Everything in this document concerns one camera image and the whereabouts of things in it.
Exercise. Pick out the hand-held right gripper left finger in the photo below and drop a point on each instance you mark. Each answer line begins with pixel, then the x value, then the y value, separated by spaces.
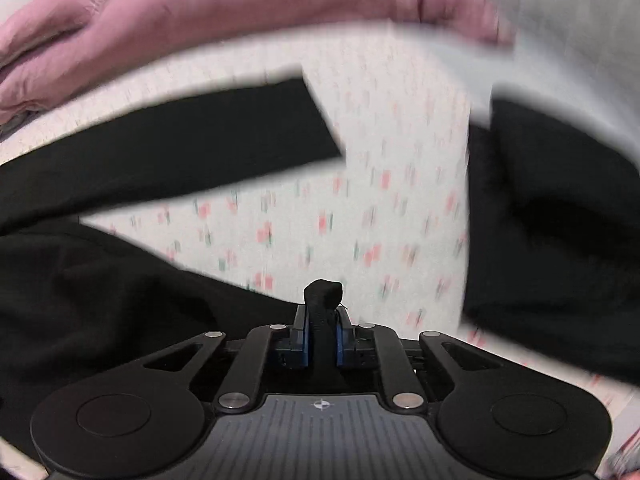
pixel 301 342

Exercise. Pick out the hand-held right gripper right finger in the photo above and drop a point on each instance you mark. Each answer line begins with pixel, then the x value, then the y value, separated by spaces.
pixel 341 342

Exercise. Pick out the black pants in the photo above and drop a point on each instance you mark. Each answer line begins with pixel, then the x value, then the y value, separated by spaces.
pixel 100 285

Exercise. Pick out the cherry print bed sheet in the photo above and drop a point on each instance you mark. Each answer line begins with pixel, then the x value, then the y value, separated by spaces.
pixel 395 160

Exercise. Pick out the pink pillow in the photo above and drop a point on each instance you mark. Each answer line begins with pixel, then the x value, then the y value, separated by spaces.
pixel 250 5
pixel 60 22

